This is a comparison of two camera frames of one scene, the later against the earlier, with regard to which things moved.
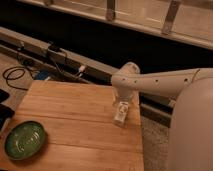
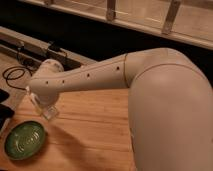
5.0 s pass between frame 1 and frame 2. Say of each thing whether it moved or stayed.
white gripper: moved
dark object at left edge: stayed
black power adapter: stayed
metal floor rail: stayed
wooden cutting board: stayed
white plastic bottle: moved
